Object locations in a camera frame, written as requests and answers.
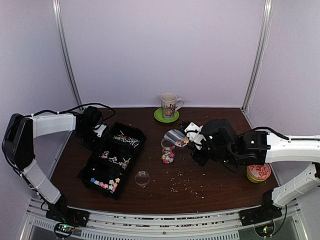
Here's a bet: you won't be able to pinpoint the clear jar lid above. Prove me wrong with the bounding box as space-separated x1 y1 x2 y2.
134 170 150 187

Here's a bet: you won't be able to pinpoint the left aluminium corner post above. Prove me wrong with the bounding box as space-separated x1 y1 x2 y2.
52 0 83 106

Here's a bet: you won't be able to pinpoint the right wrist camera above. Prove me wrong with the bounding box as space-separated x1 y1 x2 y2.
183 122 205 150

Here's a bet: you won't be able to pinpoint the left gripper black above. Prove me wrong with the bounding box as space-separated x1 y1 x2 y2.
76 126 107 153

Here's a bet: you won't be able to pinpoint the ceramic mug coral pattern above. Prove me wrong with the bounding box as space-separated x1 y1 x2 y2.
160 93 185 120

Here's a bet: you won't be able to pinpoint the right aluminium corner post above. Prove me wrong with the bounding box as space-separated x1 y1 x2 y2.
242 0 273 113

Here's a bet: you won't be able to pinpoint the aluminium corner post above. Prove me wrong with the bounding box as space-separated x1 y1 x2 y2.
242 0 273 113
52 0 83 106

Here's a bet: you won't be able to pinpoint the aluminium front rail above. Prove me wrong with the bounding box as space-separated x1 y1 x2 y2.
18 199 311 240

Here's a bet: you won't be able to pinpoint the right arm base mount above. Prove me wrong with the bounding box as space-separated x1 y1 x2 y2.
238 205 282 226

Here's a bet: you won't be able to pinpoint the black bin star candies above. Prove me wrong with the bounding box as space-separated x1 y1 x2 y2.
77 157 128 200

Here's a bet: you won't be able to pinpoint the metal candy scoop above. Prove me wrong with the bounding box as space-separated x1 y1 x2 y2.
164 129 189 148

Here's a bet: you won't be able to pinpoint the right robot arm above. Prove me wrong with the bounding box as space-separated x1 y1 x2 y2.
178 119 320 221

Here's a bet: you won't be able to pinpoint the green saucer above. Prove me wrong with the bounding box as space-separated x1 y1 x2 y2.
153 108 180 123

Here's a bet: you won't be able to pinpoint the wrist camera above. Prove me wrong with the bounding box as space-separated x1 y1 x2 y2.
183 122 205 150
93 124 109 138

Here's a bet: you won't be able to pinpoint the black bin small lollipops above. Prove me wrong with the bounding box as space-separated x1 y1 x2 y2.
107 121 147 157

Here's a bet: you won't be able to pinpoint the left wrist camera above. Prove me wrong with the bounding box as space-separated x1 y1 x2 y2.
93 124 109 138

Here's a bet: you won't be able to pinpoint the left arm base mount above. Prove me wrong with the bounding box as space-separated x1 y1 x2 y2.
45 206 90 227

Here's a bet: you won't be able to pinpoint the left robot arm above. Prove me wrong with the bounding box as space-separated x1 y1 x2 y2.
1 106 108 222

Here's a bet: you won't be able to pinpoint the clear plastic jar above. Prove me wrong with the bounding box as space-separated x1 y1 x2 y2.
161 138 176 164

